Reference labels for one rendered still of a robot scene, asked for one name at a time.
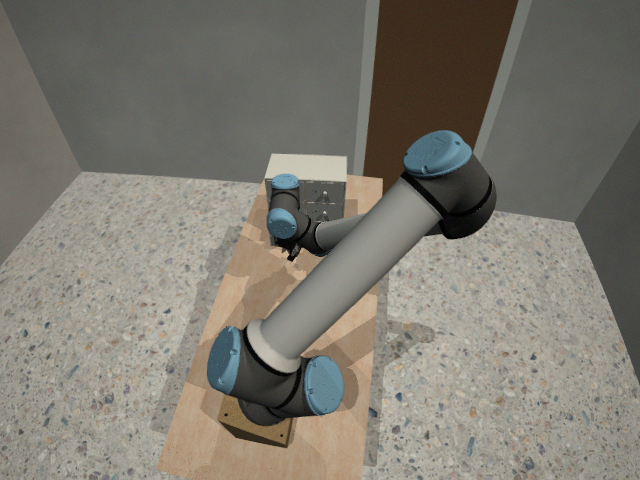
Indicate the grey chest of drawers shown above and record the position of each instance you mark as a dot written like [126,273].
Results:
[318,168]

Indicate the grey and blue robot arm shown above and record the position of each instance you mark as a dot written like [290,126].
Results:
[359,251]

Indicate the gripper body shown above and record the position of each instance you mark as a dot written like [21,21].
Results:
[285,243]

